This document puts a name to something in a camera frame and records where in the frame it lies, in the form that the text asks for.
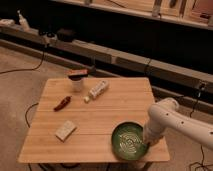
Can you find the green ceramic bowl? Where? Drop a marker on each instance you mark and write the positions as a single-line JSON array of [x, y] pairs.
[[127, 141]]

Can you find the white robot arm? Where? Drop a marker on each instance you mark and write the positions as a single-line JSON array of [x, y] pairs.
[[165, 114]]

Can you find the white tube bottle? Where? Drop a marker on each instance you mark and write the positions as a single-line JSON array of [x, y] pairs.
[[97, 90]]

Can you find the orange black brush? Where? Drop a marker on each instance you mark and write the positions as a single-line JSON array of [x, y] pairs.
[[78, 73]]

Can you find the wooden slat table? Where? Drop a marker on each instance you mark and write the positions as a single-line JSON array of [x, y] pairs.
[[127, 99]]

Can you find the beige sponge block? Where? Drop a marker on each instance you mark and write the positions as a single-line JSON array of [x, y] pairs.
[[65, 130]]

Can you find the black box on ledge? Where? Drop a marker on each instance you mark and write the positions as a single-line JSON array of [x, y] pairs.
[[66, 35]]

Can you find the white spray bottle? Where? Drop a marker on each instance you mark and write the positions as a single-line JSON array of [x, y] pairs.
[[23, 22]]

